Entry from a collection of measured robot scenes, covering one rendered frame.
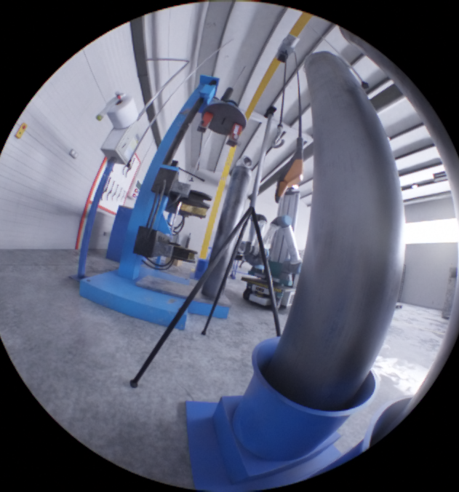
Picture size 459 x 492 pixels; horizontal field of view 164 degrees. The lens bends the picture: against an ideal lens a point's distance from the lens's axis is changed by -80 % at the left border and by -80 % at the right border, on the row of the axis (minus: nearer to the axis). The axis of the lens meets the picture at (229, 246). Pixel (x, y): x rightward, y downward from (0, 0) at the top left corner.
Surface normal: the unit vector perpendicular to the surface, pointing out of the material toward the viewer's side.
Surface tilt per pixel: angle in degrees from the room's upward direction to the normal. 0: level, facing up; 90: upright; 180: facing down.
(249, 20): 173
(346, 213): 90
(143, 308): 90
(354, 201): 90
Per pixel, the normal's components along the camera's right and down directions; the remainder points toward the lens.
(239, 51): -0.12, 0.99
